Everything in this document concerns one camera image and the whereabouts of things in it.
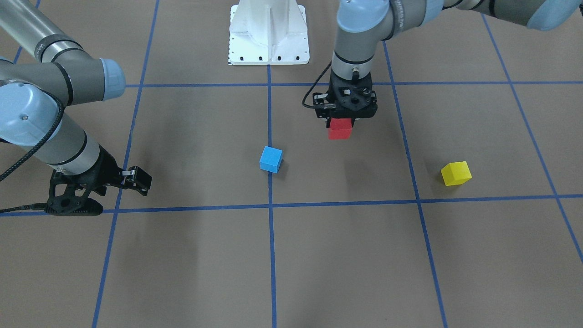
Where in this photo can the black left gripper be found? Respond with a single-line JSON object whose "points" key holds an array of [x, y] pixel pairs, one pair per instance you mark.
{"points": [[374, 100]]}

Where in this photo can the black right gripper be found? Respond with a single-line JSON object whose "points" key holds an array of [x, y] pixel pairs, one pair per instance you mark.
{"points": [[105, 169]]}

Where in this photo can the red cube block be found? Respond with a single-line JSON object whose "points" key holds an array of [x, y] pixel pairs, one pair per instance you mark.
{"points": [[339, 128]]}

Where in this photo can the blue cube block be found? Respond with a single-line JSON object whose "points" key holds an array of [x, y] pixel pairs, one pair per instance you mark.
{"points": [[271, 159]]}

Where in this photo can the yellow cube block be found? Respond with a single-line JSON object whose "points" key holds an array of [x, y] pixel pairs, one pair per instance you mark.
{"points": [[456, 173]]}

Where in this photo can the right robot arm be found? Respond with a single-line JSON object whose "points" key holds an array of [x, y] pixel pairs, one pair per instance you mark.
{"points": [[33, 102]]}

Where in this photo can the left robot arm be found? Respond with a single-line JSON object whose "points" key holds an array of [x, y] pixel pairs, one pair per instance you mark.
{"points": [[363, 24]]}

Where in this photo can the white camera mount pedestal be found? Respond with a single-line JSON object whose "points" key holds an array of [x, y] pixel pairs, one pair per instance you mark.
{"points": [[268, 32]]}

